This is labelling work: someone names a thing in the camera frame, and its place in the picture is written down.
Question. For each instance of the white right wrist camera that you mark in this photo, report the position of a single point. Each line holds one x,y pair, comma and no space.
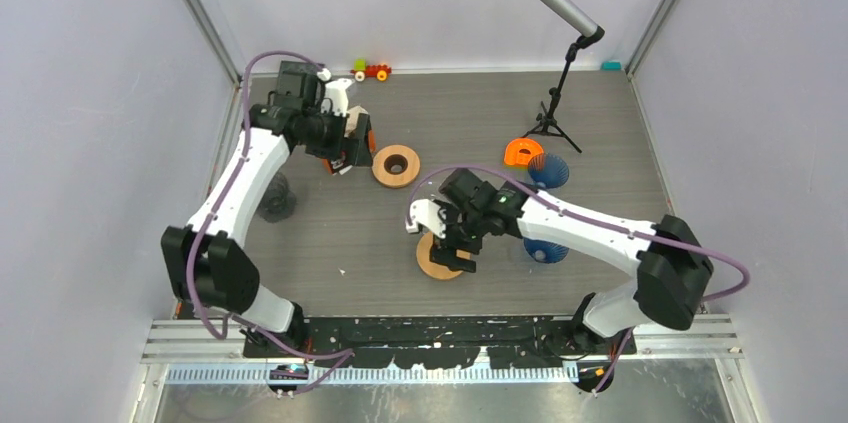
427,215

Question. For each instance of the wooden ring dripper stand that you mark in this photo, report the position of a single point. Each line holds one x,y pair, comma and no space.
396,166

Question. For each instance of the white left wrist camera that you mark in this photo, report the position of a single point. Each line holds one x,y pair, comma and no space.
335,99

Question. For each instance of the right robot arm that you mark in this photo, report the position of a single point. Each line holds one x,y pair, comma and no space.
668,274

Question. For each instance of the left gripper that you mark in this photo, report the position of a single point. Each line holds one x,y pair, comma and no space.
357,150

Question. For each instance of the aluminium frame rail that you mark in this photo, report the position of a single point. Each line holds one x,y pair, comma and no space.
215,42

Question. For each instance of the blue glass dripper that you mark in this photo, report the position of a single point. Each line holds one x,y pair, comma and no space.
548,171
545,252

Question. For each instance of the dark smoky glass dripper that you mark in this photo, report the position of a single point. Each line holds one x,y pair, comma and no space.
278,202

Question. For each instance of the red toy car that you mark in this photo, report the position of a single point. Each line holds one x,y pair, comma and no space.
362,70

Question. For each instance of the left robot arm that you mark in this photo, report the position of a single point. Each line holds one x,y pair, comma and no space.
205,260

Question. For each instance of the teal small block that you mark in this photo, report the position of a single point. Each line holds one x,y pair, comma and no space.
611,66

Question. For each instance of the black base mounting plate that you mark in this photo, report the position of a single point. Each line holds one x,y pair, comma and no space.
440,342

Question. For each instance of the orange coffee filter box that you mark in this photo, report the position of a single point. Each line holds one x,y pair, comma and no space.
358,144

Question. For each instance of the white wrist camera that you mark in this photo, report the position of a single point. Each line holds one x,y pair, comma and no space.
427,215
335,99

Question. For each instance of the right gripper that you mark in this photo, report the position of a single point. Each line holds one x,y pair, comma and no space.
444,251

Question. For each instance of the orange plastic holder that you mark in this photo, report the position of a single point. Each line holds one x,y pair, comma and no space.
519,152

